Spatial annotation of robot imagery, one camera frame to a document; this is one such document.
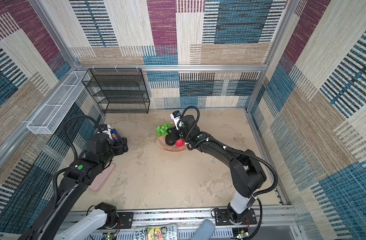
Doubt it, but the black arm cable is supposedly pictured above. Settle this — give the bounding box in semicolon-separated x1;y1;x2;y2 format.
179;105;279;240
51;114;103;211

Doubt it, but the pink cutting board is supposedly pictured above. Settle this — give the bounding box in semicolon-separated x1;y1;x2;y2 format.
88;164;115;192

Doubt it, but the red apple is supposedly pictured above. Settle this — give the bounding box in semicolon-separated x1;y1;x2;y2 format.
175;139;185;148

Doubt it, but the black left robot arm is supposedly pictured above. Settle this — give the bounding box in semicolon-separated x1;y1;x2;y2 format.
20;133;129;240

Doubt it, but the printed snack bag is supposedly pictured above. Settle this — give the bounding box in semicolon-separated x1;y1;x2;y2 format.
133;224;178;240

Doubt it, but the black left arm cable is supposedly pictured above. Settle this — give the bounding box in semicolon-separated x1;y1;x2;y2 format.
51;114;103;211

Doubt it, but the dark avocado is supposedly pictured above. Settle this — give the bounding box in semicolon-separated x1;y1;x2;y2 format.
165;134;176;146

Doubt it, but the green grape bunch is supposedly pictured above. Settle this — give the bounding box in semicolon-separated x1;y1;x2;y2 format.
156;123;173;138

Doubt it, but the white wire mesh basket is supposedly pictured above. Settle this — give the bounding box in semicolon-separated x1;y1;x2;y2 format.
27;71;86;135

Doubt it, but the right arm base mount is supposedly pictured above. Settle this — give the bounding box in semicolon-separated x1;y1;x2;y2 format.
211;205;258;226

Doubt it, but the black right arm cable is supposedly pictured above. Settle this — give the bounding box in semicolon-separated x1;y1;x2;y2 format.
179;105;279;240

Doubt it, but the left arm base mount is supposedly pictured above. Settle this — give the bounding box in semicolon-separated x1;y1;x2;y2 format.
86;202;134;240

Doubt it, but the pink fruit bowl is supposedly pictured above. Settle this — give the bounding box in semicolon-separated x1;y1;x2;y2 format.
156;136;187;153

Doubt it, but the grey padded cylinder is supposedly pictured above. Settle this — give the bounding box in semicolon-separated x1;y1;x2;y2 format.
191;220;216;240

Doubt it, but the blue tape dispenser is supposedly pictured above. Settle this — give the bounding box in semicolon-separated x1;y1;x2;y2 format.
110;129;123;143

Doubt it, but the black wire mesh shelf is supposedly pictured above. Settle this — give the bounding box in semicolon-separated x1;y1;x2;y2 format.
82;68;150;114

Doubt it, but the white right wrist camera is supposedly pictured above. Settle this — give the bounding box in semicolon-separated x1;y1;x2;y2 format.
171;110;183;130

